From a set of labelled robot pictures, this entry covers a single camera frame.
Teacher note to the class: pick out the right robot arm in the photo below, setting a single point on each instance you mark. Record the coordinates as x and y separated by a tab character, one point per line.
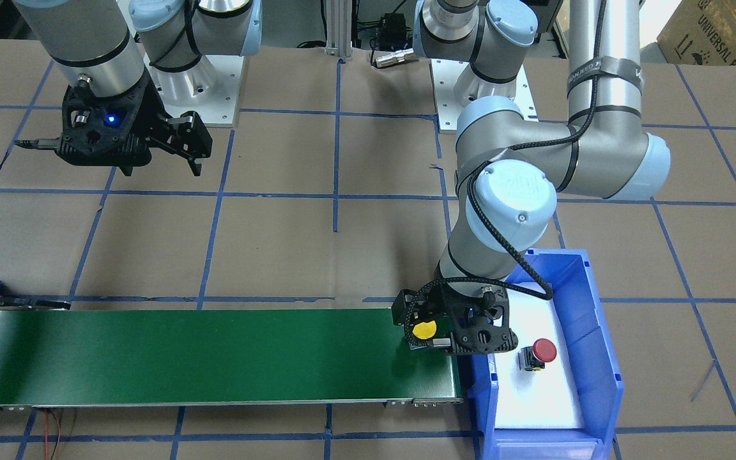
93	37

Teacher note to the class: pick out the white foam pad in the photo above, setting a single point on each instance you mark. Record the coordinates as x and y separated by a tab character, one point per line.
544	399

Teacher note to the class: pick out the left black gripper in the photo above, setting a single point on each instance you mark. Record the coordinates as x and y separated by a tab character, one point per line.
404	308

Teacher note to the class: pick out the cardboard box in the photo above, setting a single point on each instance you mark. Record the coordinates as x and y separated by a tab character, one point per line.
700	33

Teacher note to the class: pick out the red push button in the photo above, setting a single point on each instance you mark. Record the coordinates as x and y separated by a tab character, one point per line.
534	357

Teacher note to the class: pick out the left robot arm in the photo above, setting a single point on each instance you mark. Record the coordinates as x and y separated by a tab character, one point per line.
510	170

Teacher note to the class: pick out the green conveyor belt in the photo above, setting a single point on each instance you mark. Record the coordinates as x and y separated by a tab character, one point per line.
135	358

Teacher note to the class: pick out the blue bin with buttons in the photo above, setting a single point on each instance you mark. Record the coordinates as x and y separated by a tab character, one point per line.
595	368

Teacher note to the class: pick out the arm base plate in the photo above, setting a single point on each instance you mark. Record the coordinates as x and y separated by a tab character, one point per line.
445	75
211	88

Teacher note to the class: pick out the silver metal cylinder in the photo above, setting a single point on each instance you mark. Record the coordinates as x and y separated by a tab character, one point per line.
398	57

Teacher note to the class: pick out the yellow push button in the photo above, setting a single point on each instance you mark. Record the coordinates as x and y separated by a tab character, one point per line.
424	328

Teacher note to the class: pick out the aluminium frame post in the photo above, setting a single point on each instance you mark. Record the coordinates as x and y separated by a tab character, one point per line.
338	22

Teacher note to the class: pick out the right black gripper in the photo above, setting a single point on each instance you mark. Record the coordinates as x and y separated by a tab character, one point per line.
145	116

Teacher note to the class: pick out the black power adapter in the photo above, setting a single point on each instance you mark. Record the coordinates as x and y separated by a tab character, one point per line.
392	33

